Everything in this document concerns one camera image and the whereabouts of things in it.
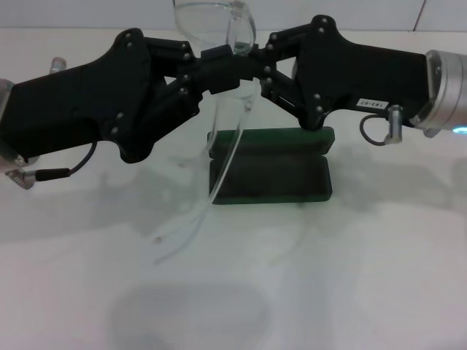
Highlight green glasses case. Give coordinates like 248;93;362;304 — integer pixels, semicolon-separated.
207;125;335;207

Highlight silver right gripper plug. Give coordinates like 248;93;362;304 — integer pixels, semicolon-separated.
385;104;404;145

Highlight clear white glasses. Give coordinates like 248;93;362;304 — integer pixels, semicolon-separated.
151;0;262;265

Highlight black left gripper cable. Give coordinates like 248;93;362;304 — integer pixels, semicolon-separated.
36;140;99;182

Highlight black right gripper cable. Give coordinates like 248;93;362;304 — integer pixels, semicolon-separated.
359;114;392;146

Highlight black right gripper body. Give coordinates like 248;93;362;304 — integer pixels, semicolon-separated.
294;14;432;131

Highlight silver serrated cable connector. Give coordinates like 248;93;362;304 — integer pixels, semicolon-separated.
4;166;39;191

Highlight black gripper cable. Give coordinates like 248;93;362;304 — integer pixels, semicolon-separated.
359;114;392;146
36;140;99;182

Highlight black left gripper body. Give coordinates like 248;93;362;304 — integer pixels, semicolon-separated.
0;28;161;164

